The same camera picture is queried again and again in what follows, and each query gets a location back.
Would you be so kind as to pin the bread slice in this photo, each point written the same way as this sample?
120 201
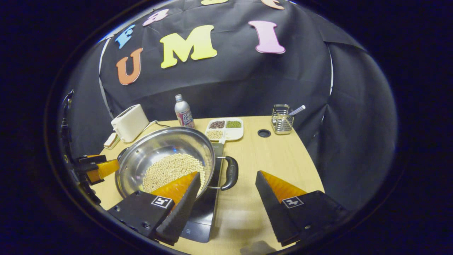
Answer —
110 141

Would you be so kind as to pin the black backdrop cloth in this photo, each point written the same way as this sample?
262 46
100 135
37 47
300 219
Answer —
230 81

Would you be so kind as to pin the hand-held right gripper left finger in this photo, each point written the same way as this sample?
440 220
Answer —
180 212

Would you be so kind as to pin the black table grommet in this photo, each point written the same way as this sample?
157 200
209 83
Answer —
264 133

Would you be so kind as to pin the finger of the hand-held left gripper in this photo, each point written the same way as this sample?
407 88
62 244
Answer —
92 159
106 169

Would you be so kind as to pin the black induction cooktop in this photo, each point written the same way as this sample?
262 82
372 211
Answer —
203 219

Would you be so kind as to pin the silver drink bottle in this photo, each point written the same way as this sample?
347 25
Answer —
184 115

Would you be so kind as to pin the white divided bean tray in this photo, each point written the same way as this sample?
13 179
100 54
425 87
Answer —
233 134

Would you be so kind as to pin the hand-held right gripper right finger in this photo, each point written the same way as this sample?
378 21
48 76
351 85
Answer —
276 212

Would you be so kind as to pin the white toaster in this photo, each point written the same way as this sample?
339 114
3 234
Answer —
129 124

